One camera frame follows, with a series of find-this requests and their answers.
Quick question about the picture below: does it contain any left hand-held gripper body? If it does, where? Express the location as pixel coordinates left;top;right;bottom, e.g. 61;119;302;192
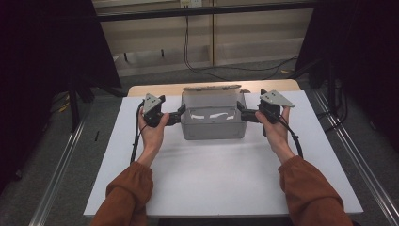
142;92;173;128

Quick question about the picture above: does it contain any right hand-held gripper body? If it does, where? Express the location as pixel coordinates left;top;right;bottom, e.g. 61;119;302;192
258;89;295;137

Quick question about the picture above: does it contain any smoky transparent lidded plastic box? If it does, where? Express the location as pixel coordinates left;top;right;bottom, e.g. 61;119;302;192
180;84;252;141

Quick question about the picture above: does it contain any person's left hand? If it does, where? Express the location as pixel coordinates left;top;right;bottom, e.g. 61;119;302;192
137;105;170;158

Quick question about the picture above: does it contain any person's right hand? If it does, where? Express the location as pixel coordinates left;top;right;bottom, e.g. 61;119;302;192
254;105;292;153

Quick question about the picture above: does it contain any black metal stand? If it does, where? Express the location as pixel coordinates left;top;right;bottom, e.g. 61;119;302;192
66;60;96;134

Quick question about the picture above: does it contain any long wooden counter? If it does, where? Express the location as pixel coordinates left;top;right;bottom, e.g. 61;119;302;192
92;0;316;23

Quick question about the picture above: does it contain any black curtain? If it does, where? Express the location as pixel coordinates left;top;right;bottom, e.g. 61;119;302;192
0;0;122;192
294;0;399;153

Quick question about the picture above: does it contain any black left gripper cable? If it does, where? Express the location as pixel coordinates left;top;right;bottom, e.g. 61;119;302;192
129;99;146;165

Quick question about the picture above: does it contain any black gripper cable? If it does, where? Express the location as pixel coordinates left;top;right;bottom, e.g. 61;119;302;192
275;113;305;160
129;99;146;165

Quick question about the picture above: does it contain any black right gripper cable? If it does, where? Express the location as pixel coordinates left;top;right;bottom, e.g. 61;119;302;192
275;113;305;160

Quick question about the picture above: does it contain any black power cable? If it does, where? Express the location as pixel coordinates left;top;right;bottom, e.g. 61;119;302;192
184;8;299;81

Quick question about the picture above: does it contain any aluminium floor rail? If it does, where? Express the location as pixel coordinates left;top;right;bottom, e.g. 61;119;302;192
310;89;399;226
28;106;92;226

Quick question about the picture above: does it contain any white wall socket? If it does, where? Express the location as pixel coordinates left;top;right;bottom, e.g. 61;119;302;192
180;0;203;9

